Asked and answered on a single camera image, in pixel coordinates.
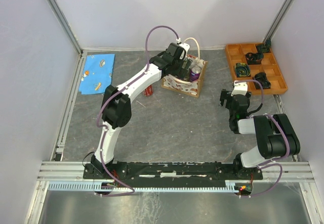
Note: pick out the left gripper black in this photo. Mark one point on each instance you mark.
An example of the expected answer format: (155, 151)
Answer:
(180, 72)

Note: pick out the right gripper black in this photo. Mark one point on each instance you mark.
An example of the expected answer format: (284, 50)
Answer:
(225, 95)

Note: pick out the red cola can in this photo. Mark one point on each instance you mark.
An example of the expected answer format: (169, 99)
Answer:
(148, 91)

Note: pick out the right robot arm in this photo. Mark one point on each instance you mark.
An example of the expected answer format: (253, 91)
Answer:
(275, 136)

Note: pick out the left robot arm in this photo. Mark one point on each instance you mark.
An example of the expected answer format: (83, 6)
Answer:
(116, 109)

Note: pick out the canvas tote bag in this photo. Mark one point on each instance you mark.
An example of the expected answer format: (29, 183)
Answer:
(185, 86)

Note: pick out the rolled blue yellow sock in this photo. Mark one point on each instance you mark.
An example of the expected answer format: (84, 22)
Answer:
(242, 70)

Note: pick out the rolled black sock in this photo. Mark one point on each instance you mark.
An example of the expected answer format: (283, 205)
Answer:
(263, 81)

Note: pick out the wooden compartment tray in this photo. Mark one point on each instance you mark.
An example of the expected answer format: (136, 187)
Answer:
(235, 53)

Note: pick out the black sock centre tray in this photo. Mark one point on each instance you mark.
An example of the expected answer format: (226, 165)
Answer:
(254, 58)

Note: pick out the dark sock top corner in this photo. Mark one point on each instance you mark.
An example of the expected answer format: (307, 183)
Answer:
(264, 47)

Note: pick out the blue patterned cloth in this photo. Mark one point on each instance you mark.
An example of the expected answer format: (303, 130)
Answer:
(97, 74)

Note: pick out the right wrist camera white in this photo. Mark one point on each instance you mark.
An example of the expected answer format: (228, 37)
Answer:
(239, 88)

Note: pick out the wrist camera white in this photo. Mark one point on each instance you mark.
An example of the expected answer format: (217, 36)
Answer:
(239, 88)
(184, 46)

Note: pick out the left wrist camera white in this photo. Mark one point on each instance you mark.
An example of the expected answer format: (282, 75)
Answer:
(184, 46)

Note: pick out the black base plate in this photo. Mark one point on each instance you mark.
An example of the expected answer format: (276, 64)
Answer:
(169, 174)

